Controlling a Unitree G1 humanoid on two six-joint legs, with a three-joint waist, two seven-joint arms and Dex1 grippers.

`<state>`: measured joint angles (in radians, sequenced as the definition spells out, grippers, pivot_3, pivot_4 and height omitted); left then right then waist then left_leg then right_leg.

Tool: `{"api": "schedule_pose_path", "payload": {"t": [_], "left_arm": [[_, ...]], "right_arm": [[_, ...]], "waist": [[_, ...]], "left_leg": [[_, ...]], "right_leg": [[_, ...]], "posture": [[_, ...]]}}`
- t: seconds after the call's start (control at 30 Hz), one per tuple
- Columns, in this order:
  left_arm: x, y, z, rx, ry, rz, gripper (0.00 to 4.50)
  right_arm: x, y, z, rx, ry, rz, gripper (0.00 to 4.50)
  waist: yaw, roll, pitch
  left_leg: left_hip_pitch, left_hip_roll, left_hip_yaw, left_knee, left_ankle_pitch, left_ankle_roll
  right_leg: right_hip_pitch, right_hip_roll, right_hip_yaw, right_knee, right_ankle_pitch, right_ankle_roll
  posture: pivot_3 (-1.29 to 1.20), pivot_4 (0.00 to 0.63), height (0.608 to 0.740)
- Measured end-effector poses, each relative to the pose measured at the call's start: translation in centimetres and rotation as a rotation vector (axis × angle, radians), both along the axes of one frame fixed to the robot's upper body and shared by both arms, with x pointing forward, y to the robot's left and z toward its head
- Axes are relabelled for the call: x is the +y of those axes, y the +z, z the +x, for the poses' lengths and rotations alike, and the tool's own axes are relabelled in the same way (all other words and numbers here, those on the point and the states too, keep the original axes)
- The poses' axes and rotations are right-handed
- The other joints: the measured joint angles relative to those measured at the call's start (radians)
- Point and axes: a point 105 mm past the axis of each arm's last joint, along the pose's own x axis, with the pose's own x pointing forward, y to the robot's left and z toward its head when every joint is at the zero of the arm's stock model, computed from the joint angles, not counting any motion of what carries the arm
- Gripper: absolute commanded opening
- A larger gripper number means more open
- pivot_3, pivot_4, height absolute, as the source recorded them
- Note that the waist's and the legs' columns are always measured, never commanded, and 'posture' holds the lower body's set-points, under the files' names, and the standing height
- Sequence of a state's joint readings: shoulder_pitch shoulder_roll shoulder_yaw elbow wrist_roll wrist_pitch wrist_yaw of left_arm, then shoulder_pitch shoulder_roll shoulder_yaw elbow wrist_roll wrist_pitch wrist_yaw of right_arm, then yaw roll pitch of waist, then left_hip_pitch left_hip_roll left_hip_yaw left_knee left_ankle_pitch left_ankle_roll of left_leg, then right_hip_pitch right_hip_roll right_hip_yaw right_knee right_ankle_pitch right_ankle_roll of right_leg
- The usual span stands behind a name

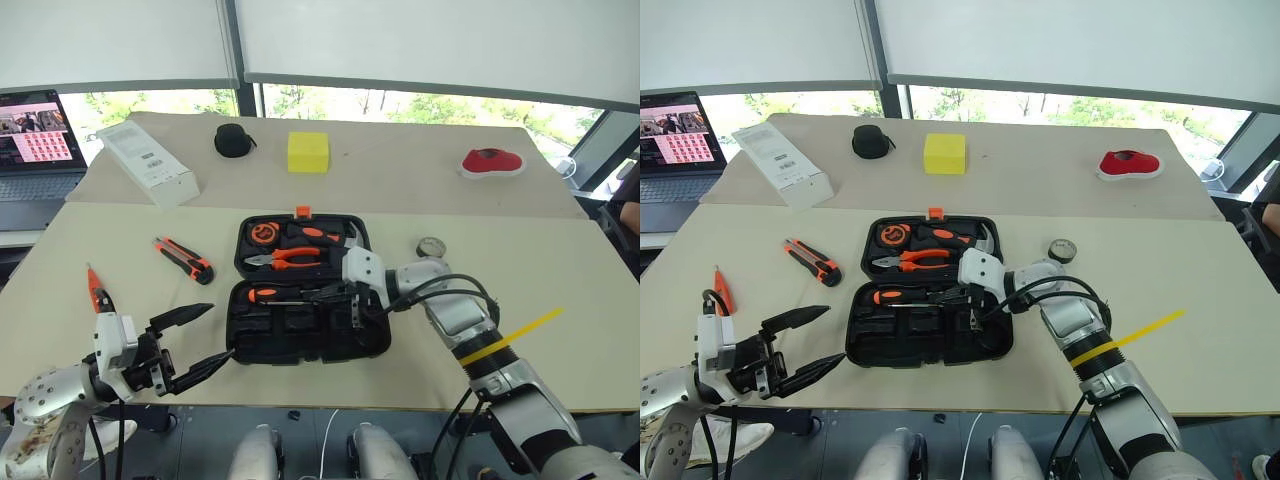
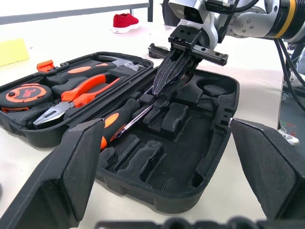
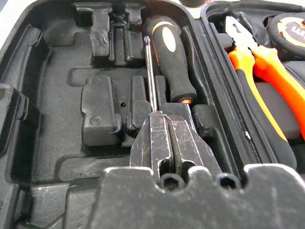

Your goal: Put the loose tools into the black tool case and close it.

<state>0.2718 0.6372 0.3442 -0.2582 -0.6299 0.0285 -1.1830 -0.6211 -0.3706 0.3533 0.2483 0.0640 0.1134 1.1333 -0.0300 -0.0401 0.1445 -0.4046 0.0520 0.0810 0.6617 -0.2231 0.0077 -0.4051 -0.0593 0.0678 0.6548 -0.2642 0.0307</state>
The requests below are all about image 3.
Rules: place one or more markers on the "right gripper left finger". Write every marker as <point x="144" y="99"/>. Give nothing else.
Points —
<point x="152" y="138"/>

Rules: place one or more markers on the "thin metal screwdriver shaft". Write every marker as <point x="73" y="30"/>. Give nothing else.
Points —
<point x="150" y="71"/>

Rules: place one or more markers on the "black plastic tool case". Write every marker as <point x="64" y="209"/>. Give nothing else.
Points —
<point x="59" y="95"/>

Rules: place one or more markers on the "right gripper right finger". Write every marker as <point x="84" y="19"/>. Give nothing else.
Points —
<point x="190" y="143"/>

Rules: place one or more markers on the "black and orange tape measure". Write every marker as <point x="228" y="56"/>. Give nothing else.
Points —
<point x="286" y="31"/>

